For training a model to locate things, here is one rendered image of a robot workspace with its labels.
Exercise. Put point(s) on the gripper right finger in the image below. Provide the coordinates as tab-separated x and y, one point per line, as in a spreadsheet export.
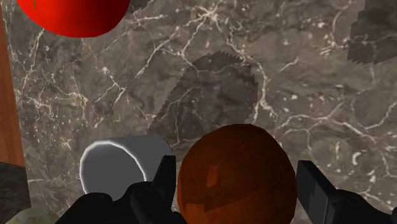
335	201

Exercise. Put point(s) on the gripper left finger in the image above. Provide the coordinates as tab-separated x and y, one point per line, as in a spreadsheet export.
158	198

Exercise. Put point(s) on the grey cup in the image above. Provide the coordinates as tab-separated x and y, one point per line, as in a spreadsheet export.
114	167

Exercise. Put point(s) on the brown orange round fruit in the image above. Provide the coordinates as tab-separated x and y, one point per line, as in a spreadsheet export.
235	176

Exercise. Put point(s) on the pale green round object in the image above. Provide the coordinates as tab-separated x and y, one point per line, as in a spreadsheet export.
31	217

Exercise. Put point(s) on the red tomato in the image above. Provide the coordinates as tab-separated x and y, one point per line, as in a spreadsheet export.
74	15

